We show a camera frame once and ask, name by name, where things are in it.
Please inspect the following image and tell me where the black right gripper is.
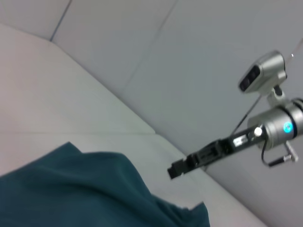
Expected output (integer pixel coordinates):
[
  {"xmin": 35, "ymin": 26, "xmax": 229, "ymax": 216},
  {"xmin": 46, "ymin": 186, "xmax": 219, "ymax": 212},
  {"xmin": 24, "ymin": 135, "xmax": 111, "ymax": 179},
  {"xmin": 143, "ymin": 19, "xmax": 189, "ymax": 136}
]
[{"xmin": 167, "ymin": 125, "xmax": 267, "ymax": 180}]

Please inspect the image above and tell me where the teal blue t-shirt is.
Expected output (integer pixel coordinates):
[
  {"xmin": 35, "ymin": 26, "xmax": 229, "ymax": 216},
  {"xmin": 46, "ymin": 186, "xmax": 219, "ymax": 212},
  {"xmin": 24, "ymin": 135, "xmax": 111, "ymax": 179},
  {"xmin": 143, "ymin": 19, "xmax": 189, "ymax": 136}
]
[{"xmin": 0, "ymin": 141, "xmax": 211, "ymax": 227}]

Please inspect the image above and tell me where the thin dark camera cable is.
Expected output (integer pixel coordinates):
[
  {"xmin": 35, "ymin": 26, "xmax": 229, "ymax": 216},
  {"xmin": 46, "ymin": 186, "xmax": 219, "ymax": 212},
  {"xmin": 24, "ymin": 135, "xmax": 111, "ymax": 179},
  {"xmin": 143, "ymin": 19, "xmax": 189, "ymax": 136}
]
[{"xmin": 232, "ymin": 96, "xmax": 261, "ymax": 136}]

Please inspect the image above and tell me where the silver right wrist cable connector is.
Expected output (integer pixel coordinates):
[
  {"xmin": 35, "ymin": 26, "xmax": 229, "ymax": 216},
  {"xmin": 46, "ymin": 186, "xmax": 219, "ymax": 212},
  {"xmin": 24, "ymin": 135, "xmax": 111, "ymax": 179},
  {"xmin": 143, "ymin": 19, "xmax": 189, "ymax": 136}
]
[{"xmin": 261, "ymin": 138, "xmax": 301, "ymax": 168}]

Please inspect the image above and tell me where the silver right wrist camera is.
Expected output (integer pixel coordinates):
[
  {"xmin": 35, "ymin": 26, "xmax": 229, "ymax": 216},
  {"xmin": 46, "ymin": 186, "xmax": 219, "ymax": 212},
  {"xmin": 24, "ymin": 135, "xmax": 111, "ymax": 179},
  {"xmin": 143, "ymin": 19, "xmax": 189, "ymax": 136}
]
[{"xmin": 237, "ymin": 50, "xmax": 288, "ymax": 105}]

